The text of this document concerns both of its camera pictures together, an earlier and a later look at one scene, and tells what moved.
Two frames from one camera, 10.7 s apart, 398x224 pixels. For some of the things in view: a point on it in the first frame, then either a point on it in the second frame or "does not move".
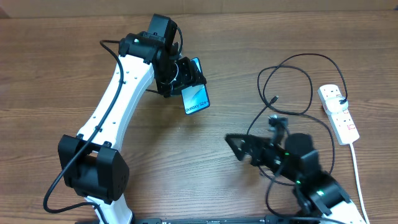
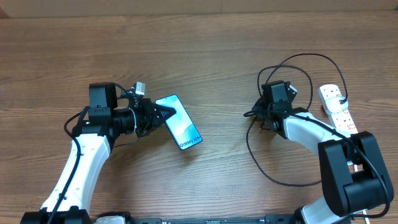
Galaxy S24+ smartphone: [196, 98] -> [181, 125]
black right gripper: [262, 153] -> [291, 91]
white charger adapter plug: [334, 105] does not move
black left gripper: [189, 77] -> [148, 109]
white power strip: [342, 124] does not move
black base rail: [217, 219] does not move
